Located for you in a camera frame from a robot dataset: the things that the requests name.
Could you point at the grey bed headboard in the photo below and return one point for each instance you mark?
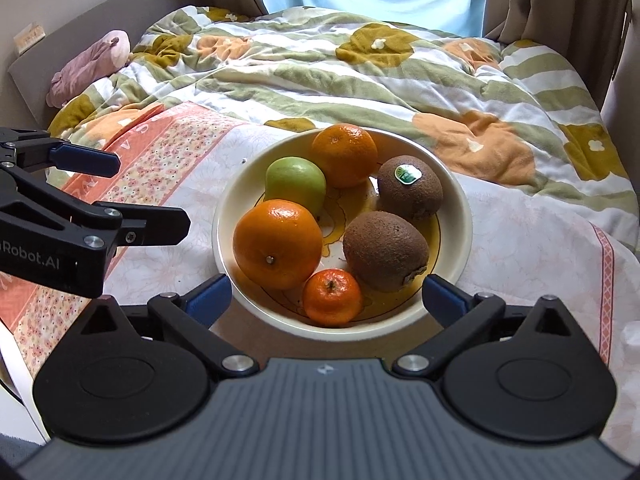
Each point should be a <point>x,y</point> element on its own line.
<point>32,71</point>

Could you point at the large orange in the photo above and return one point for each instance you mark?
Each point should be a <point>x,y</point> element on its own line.
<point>347,154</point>
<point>277,244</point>

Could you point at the kiwi with green sticker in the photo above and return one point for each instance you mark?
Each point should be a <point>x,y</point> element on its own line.
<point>408,187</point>

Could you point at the small label card on headboard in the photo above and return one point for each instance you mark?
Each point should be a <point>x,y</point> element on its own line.
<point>28,37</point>

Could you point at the white pink floral cloth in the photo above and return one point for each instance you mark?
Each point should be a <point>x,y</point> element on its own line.
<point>522,246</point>

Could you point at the brown right curtain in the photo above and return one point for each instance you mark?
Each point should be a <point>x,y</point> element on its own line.
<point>590,34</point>

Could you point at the pink plush toy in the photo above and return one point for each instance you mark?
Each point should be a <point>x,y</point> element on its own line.
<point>102,59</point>

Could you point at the floral striped quilt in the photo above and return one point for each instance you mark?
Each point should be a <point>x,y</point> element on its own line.
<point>516,115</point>

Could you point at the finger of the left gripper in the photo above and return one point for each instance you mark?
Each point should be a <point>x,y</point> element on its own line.
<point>33,150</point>
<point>145,222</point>

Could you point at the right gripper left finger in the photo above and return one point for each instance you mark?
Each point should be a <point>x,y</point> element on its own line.
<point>190,316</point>

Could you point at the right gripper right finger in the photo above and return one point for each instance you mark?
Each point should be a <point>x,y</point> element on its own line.
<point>466,321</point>

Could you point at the green apple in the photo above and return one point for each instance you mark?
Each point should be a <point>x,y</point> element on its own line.
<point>298,180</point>

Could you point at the small mandarin orange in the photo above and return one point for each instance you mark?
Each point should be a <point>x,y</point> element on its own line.
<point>332,297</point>

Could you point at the plain brown kiwi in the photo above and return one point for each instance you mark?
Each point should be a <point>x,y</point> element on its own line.
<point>384,250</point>

